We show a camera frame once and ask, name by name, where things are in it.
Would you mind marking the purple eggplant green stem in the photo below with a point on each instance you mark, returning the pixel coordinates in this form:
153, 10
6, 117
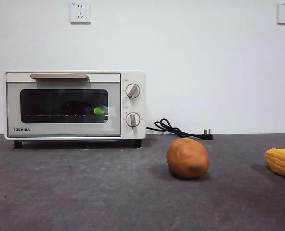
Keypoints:
99, 111

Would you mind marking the beige round oven knob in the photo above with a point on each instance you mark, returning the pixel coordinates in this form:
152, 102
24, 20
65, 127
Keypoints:
132, 119
132, 91

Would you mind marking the brown potato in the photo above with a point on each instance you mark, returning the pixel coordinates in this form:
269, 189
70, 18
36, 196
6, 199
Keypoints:
188, 158

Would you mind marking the white Toshiba toaster oven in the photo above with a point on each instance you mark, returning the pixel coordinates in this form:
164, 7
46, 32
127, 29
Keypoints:
135, 134

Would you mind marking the yellow corn cob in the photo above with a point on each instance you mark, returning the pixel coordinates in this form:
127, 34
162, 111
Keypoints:
282, 163

